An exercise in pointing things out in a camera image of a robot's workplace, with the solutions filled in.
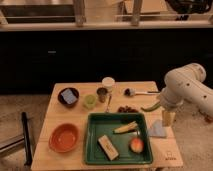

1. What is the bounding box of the brush with white handle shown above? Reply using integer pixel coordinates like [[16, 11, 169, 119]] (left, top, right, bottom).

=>
[[124, 88, 159, 97]]

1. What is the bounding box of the metal cup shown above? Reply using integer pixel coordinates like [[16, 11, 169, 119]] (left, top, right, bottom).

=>
[[97, 87, 108, 103]]

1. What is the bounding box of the small green cup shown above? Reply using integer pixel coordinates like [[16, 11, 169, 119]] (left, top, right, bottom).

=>
[[83, 94, 97, 109]]

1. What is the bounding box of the black stand left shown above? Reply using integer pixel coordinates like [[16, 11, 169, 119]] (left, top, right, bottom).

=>
[[21, 112, 32, 166]]

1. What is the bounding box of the blue-grey sponge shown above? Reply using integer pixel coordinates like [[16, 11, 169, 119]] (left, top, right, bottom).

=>
[[61, 89, 77, 104]]

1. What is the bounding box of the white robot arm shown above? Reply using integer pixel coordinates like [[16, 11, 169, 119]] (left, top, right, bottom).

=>
[[158, 63, 213, 127]]

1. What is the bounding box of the dark bowl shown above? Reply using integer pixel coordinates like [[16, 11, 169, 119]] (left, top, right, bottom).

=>
[[58, 87, 79, 107]]

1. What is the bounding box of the white paper cup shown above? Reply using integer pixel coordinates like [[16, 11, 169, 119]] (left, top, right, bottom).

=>
[[102, 77, 115, 94]]

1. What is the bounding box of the green plastic tray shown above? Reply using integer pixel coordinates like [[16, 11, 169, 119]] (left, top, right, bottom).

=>
[[84, 113, 153, 165]]

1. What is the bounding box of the metal spoon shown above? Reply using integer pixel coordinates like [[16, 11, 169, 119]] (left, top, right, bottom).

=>
[[105, 94, 112, 113]]

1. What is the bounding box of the green pepper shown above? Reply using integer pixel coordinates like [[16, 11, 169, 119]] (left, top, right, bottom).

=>
[[141, 102, 161, 112]]

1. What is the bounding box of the pile of dark nuts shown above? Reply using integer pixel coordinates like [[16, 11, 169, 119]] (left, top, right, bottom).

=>
[[118, 106, 138, 113]]

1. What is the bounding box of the grey-blue cloth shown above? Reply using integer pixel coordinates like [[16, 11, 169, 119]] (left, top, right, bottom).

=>
[[148, 120, 167, 138]]

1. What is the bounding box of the red-yellow peach fruit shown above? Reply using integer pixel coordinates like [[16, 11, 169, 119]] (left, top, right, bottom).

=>
[[130, 138, 144, 153]]

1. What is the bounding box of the red-orange bowl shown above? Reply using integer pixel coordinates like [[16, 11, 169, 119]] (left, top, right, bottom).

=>
[[48, 123, 79, 153]]

